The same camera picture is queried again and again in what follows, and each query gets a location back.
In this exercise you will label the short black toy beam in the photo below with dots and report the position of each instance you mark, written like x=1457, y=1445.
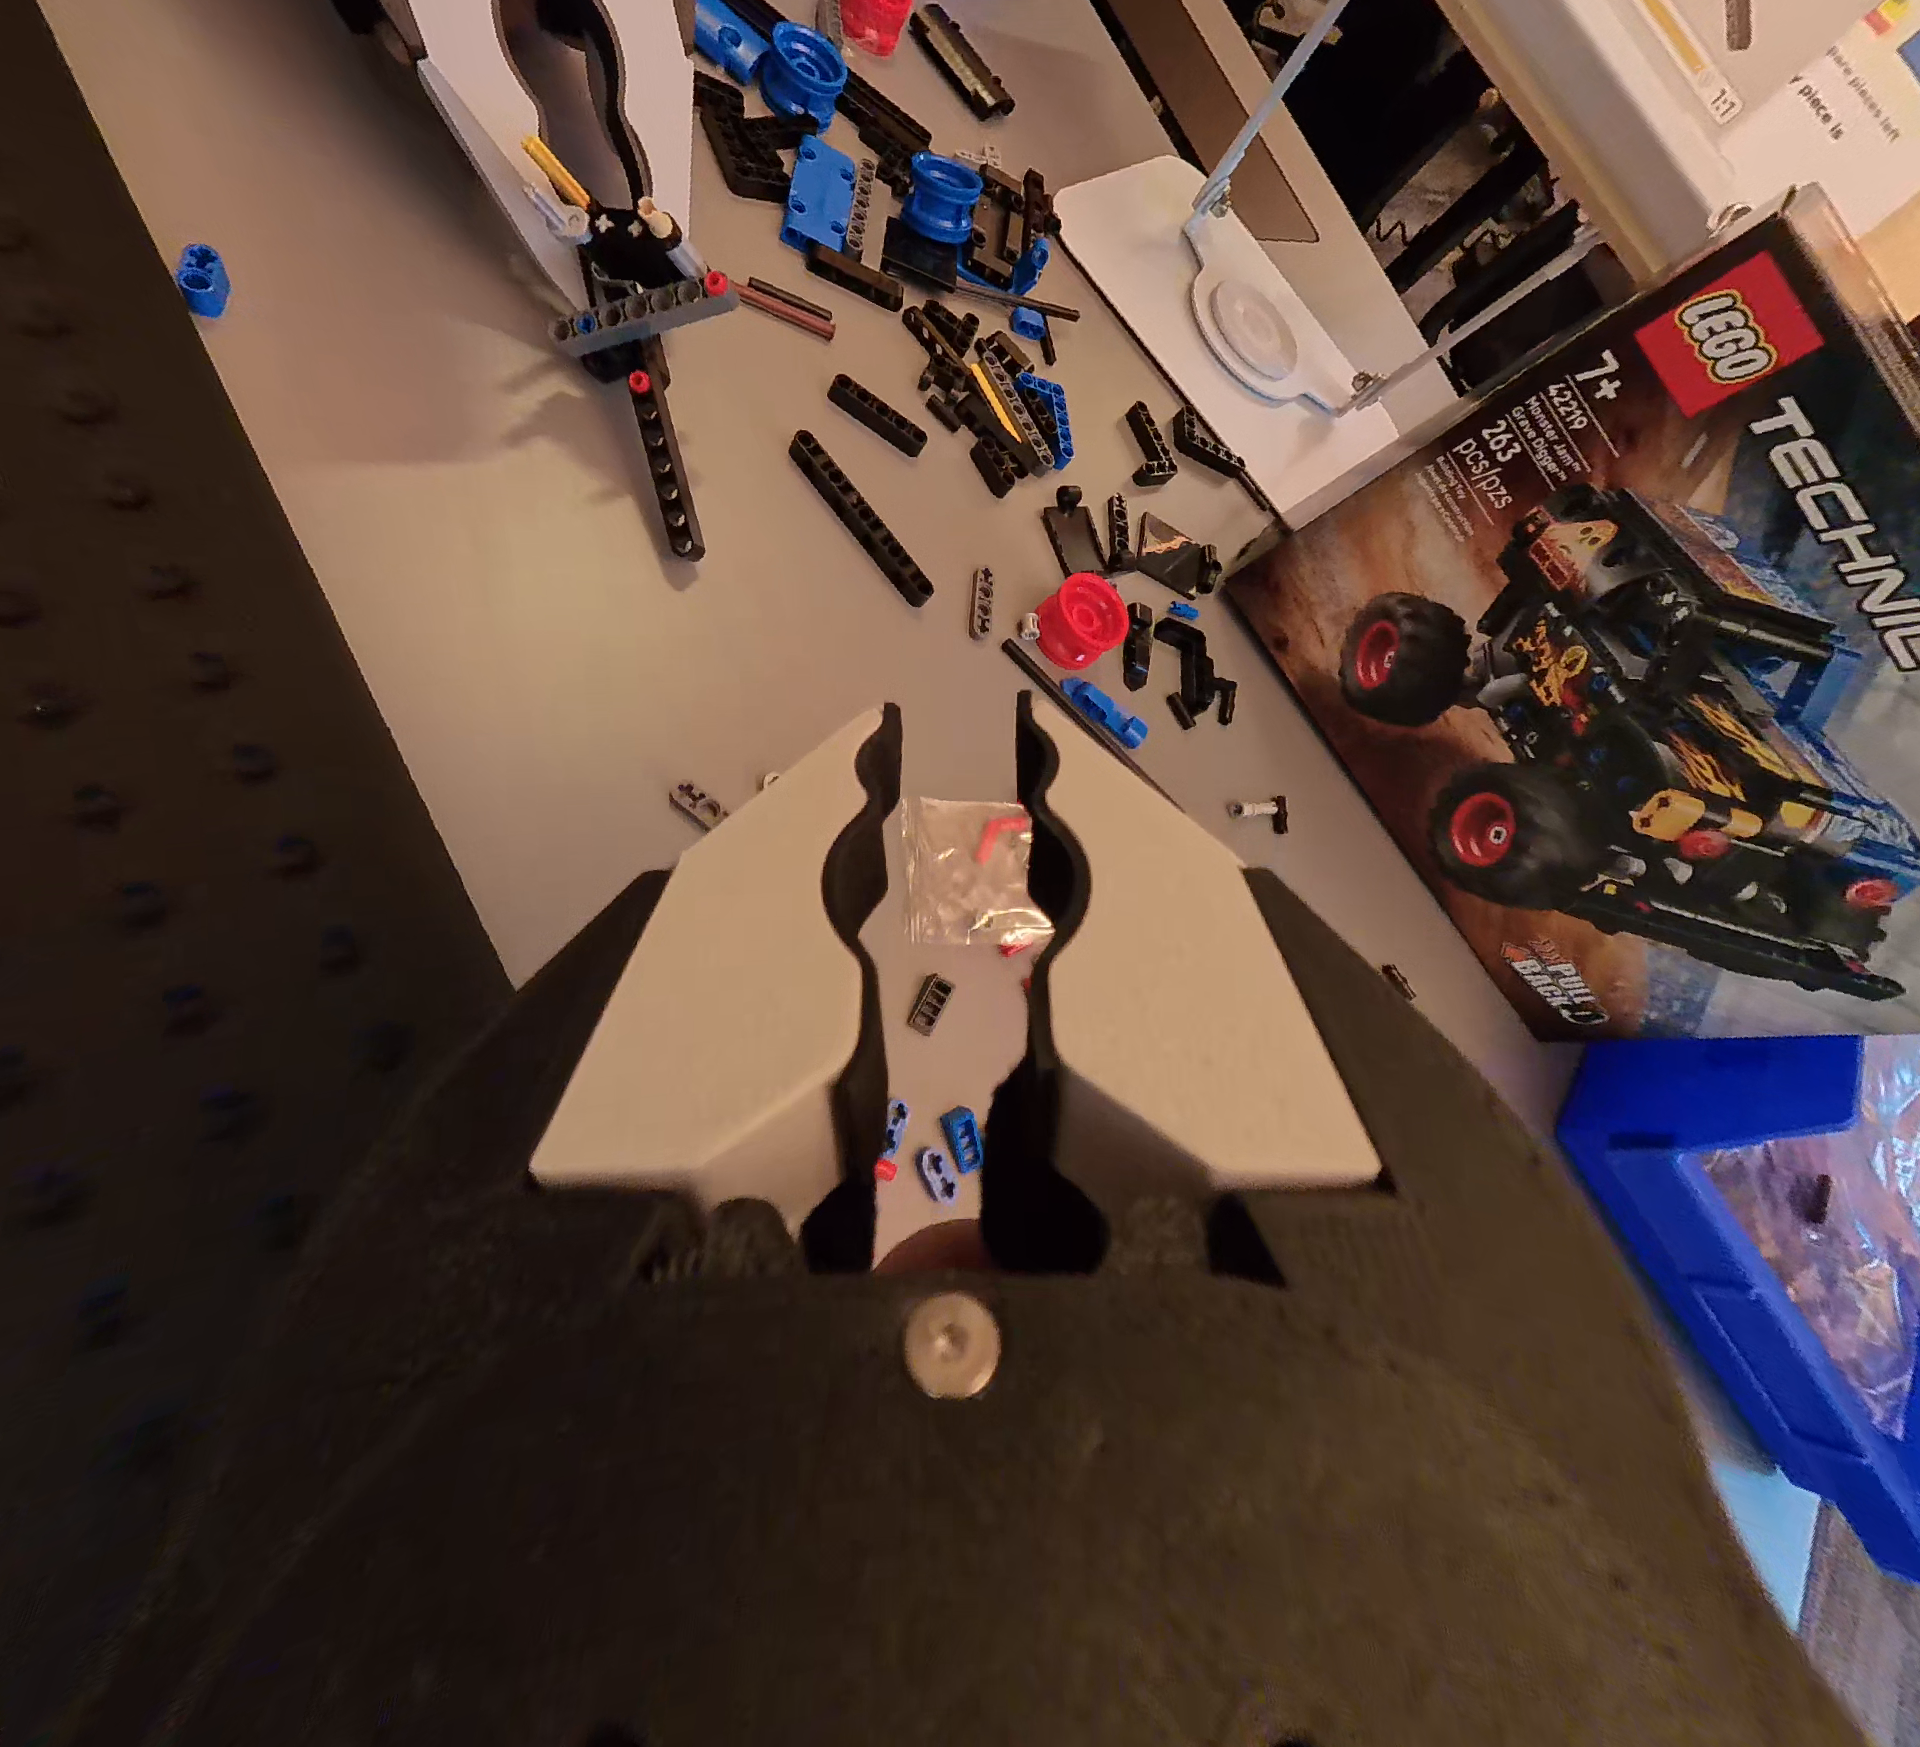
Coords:
x=931, y=1004
x=878, y=414

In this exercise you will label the grey studded toy beam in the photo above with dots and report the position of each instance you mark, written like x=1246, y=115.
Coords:
x=865, y=200

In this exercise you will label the yellow toy axle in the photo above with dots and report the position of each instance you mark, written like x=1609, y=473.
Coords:
x=994, y=397

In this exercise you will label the blue curved toy panel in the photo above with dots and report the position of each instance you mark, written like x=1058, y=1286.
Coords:
x=727, y=31

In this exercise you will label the blue storage bin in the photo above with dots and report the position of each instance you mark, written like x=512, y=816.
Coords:
x=1651, y=1179

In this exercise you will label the black square toy panel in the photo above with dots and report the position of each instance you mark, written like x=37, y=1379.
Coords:
x=1177, y=554

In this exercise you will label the black panel with tab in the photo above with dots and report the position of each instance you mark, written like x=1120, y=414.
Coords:
x=1075, y=532

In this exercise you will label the pile of black toy beams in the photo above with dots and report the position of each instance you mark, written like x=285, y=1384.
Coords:
x=960, y=383

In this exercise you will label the printed task sheet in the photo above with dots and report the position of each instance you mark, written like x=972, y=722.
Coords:
x=1860, y=83

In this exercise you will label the small grey connector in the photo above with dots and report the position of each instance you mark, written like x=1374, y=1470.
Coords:
x=699, y=802

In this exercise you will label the toy truck set box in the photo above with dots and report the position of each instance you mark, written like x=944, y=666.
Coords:
x=1574, y=667

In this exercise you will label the red and blue pin cluster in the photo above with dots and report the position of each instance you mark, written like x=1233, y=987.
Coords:
x=953, y=1148

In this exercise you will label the black angled toy beam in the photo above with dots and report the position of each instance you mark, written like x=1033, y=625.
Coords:
x=1208, y=442
x=1152, y=445

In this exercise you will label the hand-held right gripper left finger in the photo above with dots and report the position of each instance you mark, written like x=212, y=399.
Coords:
x=705, y=1027

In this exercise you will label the crinkled plastic bag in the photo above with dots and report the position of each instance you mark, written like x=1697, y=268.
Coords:
x=1830, y=1223

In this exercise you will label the thin black toy axle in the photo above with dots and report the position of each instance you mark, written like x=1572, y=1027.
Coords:
x=1026, y=305

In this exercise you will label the black toy brick assembly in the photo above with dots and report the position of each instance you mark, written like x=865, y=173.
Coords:
x=669, y=472

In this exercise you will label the red toy wheel hub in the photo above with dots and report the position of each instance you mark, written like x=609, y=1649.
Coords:
x=873, y=3
x=1082, y=619

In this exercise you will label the black curved toy panel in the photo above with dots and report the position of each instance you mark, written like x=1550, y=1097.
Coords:
x=962, y=64

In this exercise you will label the black studded toy beam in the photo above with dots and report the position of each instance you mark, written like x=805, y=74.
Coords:
x=856, y=276

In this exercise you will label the black dimpled mat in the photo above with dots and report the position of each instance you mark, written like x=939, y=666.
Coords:
x=179, y=728

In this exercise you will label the white and black connector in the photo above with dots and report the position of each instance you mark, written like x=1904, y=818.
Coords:
x=1255, y=813

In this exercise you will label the blue straight toy beam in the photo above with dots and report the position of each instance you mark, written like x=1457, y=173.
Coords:
x=1102, y=714

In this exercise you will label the long dark toy axle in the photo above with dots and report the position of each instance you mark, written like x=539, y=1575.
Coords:
x=1035, y=671

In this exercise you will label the black angled toy frame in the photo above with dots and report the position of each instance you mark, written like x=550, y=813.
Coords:
x=743, y=141

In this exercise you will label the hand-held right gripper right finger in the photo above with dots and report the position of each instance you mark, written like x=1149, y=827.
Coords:
x=1199, y=1027

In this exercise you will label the long black toy beam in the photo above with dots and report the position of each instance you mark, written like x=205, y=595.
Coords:
x=885, y=111

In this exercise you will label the clear plastic parts bag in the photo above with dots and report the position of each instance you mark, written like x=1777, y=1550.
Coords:
x=960, y=879

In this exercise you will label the blue angled toy beam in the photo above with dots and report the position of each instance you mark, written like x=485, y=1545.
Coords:
x=1047, y=416

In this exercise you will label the small blue connector brick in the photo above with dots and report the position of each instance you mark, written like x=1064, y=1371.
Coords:
x=203, y=280

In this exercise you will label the blue toy wheel hub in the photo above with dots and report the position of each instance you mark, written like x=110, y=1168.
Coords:
x=800, y=76
x=941, y=200

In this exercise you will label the white book stand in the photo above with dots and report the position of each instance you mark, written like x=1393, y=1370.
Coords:
x=1140, y=262

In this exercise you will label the blue flat toy panel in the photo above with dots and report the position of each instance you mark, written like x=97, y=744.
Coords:
x=817, y=192

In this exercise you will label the short grey toy beam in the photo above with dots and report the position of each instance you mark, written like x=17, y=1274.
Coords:
x=983, y=601

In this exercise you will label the black and blue frame assembly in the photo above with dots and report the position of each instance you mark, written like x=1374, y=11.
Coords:
x=1013, y=233

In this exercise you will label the short black oval beam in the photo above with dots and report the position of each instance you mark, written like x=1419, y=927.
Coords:
x=1120, y=532

